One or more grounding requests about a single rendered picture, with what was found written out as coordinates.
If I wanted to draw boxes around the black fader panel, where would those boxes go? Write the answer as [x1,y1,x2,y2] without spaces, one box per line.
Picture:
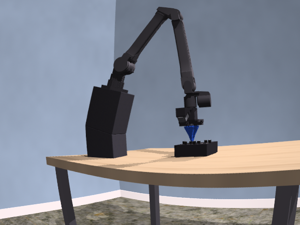
[174,140,218,157]

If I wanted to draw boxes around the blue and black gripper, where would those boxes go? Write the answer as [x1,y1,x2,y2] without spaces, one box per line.
[179,119,204,141]

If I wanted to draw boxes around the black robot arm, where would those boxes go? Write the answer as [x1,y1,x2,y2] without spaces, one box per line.
[101,7,211,123]

